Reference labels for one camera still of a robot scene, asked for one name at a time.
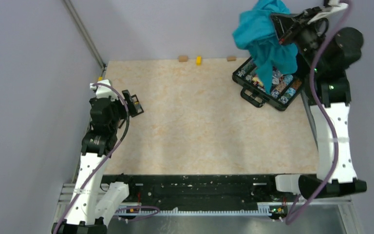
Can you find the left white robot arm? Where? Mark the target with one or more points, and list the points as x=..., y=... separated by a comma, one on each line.
x=85, y=214

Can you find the teal t-shirt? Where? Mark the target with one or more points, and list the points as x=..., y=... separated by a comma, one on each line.
x=256, y=34

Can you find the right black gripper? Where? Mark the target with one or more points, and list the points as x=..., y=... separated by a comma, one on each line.
x=283, y=24

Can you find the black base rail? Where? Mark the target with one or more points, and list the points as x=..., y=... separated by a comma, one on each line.
x=202, y=192

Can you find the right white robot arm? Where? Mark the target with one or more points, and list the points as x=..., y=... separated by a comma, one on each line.
x=323, y=59

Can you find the left tan wooden block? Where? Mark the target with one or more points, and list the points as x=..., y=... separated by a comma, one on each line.
x=183, y=58

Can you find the black box with grey brooch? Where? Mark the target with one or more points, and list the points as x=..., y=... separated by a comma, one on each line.
x=133, y=104

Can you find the black carrying case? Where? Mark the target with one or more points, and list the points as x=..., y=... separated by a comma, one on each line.
x=280, y=94

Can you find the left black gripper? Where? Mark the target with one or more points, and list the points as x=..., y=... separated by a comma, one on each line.
x=118, y=102

